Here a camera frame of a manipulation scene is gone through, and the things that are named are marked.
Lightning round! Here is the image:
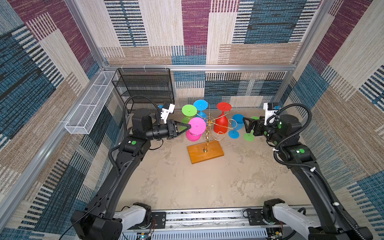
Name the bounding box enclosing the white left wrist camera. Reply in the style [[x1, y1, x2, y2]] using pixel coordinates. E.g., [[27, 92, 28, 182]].
[[159, 103, 175, 124]]

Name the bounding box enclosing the green wine glass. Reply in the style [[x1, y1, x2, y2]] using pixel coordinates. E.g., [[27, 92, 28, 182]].
[[244, 124, 255, 142], [182, 105, 198, 124]]

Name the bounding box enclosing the light blue wine glass front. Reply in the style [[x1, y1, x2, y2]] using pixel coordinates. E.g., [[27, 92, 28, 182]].
[[229, 114, 244, 139]]

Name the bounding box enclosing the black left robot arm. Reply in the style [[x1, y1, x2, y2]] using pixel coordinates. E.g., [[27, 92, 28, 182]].
[[71, 104, 191, 240]]

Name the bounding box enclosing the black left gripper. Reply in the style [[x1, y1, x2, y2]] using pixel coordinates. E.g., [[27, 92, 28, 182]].
[[144, 121, 190, 143]]

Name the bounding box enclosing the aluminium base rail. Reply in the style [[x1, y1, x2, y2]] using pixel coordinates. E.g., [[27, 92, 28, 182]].
[[120, 205, 320, 240]]

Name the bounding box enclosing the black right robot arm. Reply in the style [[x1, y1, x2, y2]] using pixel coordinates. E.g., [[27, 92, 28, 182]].
[[243, 103, 373, 240]]

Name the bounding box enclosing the red wine glass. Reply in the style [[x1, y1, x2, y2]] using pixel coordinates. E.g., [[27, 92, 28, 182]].
[[214, 102, 232, 135]]

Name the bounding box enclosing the green wine glass back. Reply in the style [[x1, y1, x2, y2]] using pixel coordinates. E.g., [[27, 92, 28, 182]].
[[182, 105, 198, 124]]

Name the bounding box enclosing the wooden rack base with gold wire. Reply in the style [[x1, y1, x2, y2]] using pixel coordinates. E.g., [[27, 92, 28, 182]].
[[188, 103, 232, 164]]

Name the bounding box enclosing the black wire shelf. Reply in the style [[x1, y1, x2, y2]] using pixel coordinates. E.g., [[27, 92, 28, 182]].
[[112, 68, 175, 112]]

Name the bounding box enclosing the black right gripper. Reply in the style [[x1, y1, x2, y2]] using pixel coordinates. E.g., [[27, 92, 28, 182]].
[[242, 115, 284, 148]]

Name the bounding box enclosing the green wine glass front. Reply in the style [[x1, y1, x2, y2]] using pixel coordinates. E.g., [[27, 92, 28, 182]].
[[244, 124, 255, 142]]

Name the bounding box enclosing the white wire basket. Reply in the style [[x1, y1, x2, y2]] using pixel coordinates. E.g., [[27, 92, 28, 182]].
[[65, 71, 115, 135]]

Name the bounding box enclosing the pink wine glass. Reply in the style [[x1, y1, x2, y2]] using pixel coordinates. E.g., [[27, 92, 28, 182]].
[[186, 117, 206, 142]]

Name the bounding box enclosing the blue wine glass back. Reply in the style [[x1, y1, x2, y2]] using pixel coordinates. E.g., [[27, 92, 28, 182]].
[[194, 100, 209, 119]]

